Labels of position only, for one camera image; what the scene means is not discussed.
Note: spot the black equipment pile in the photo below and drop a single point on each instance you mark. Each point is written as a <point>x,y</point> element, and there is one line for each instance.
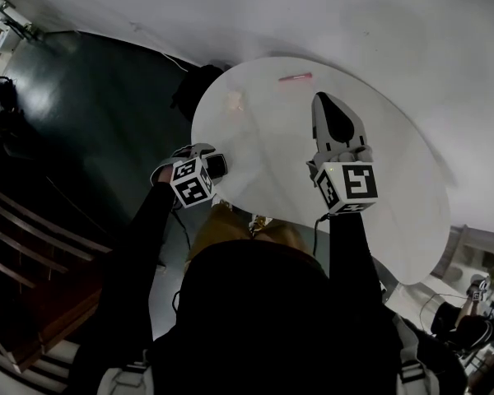
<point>0,93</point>

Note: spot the person's left leg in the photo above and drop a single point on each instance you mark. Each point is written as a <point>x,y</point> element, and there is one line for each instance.
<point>220,229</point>

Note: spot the person's leg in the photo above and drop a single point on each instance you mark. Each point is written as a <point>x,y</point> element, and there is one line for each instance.
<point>288,237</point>
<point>220,229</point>

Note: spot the person's white left shoe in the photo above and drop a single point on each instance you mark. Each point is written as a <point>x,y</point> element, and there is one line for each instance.
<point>221,203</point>

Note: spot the person's white shoe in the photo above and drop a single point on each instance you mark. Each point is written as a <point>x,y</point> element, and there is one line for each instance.
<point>261,222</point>
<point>221,203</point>

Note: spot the dark wooden staircase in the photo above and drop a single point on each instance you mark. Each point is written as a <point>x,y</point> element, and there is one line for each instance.
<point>37,270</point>

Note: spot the person's left forearm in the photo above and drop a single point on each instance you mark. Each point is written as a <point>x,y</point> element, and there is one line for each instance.
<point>152,224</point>

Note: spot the person's black-clothed torso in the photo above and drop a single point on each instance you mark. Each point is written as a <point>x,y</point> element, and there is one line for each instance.
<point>271,323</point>

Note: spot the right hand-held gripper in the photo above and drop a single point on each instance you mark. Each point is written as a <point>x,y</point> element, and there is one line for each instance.
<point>354,183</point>

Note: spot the person's right leg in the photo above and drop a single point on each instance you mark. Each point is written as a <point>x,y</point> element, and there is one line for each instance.
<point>288,237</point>

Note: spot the white curved table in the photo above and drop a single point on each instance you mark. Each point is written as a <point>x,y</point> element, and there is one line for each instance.
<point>280,146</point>

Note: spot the person's right forearm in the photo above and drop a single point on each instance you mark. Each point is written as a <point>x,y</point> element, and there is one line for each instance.
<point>350,249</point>

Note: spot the small black square device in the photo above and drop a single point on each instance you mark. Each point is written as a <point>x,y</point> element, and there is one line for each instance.
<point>217,166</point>

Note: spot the pink pen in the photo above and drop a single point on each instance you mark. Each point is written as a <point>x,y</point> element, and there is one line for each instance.
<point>295,76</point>

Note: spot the wooden shelf unit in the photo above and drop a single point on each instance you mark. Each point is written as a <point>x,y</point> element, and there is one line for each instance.
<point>469,249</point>

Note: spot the person's white right shoe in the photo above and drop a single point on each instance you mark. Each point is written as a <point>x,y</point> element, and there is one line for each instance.
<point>261,222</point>

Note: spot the small white object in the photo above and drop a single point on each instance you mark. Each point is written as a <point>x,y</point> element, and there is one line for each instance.
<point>234,100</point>

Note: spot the metal cart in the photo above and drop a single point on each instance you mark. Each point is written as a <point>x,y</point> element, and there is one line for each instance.
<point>12,27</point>

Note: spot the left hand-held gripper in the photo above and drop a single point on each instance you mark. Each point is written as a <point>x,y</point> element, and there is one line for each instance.
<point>191,183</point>

